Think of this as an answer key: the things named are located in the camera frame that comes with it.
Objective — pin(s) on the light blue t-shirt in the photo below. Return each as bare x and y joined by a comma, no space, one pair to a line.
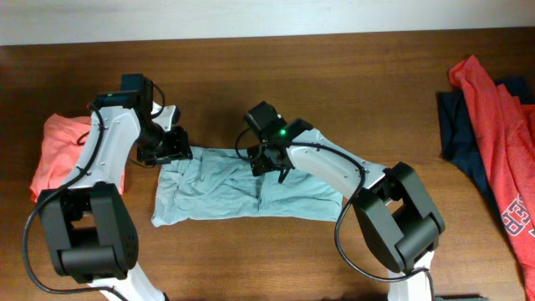
215,184

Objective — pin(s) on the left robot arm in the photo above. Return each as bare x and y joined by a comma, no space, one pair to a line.
89,233

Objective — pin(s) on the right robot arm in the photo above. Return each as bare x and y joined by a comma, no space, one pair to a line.
400,223

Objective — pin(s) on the folded pink shirt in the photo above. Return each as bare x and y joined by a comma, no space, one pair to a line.
62,144

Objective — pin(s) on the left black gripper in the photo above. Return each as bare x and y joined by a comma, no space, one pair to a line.
178,148

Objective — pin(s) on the navy blue garment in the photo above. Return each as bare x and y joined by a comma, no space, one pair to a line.
458,141

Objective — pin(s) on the red printed shirt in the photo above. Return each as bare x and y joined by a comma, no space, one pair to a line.
504,131

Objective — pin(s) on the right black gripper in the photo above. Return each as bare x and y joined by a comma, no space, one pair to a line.
258,160

